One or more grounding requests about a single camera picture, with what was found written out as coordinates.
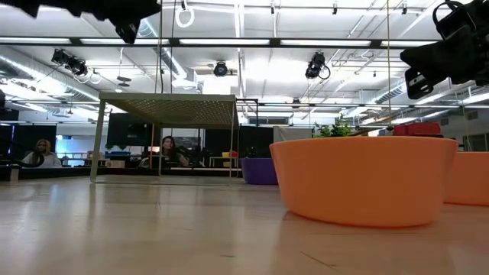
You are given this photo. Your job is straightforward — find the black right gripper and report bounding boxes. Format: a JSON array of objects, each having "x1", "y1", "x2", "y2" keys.
[{"x1": 400, "y1": 0, "x2": 489, "y2": 87}]

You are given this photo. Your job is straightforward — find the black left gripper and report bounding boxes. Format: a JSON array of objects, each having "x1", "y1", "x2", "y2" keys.
[{"x1": 37, "y1": 0, "x2": 161, "y2": 22}]

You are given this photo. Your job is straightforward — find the orange mini bowl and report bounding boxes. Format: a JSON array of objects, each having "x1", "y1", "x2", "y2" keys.
[
  {"x1": 269, "y1": 136, "x2": 459, "y2": 229},
  {"x1": 442, "y1": 151, "x2": 489, "y2": 207}
]

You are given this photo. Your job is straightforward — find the dark blue mini bowl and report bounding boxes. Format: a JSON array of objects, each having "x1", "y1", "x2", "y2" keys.
[{"x1": 240, "y1": 157, "x2": 279, "y2": 186}]

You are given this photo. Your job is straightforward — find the black ceiling track light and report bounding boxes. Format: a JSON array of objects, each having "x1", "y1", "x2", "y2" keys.
[
  {"x1": 212, "y1": 60, "x2": 229, "y2": 78},
  {"x1": 50, "y1": 48, "x2": 89, "y2": 77},
  {"x1": 304, "y1": 51, "x2": 332, "y2": 81}
]

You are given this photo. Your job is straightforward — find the red storage box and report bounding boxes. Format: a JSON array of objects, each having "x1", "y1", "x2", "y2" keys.
[{"x1": 393, "y1": 121, "x2": 442, "y2": 138}]

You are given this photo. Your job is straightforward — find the black monitor screen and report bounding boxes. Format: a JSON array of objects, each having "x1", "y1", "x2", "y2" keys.
[{"x1": 105, "y1": 112, "x2": 161, "y2": 149}]

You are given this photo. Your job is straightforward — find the artificial plant in white pot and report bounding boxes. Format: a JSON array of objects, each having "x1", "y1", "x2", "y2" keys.
[{"x1": 313, "y1": 115, "x2": 355, "y2": 139}]

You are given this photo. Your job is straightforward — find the person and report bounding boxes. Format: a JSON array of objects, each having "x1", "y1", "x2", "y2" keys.
[
  {"x1": 160, "y1": 135, "x2": 190, "y2": 168},
  {"x1": 21, "y1": 138, "x2": 63, "y2": 168}
]

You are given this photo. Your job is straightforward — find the black partition panel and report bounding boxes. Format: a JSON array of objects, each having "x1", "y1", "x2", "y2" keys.
[
  {"x1": 0, "y1": 121, "x2": 58, "y2": 168},
  {"x1": 204, "y1": 125, "x2": 274, "y2": 160}
]

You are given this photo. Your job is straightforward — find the grey cloth panel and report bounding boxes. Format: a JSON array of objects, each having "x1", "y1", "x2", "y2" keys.
[{"x1": 273, "y1": 126, "x2": 314, "y2": 145}]

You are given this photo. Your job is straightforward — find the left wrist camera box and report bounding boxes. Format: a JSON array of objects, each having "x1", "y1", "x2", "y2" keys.
[{"x1": 114, "y1": 17, "x2": 141, "y2": 45}]

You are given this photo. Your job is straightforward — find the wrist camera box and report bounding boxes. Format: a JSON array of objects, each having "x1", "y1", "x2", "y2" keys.
[
  {"x1": 403, "y1": 66, "x2": 436, "y2": 100},
  {"x1": 114, "y1": 17, "x2": 141, "y2": 45}
]

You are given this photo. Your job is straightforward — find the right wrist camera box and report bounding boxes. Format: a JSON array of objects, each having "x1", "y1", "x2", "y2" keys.
[{"x1": 403, "y1": 66, "x2": 436, "y2": 100}]

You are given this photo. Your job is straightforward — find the thin hanging cord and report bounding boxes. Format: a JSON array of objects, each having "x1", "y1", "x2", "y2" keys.
[{"x1": 386, "y1": 0, "x2": 392, "y2": 133}]

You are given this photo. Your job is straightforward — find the white hanging ring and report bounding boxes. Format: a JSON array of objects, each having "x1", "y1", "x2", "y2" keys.
[{"x1": 175, "y1": 5, "x2": 196, "y2": 29}]

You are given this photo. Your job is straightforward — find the black hanging cable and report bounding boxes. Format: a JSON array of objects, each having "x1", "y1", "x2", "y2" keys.
[{"x1": 154, "y1": 0, "x2": 166, "y2": 95}]

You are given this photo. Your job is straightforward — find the silver ventilation duct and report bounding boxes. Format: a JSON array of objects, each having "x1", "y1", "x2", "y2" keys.
[{"x1": 0, "y1": 47, "x2": 102, "y2": 102}]

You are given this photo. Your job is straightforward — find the black overhead frame beam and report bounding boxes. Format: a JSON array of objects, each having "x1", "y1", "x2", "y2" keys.
[{"x1": 0, "y1": 36, "x2": 440, "y2": 49}]

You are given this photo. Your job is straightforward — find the black aluminium table frame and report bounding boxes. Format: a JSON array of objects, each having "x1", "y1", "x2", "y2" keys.
[{"x1": 0, "y1": 163, "x2": 245, "y2": 181}]

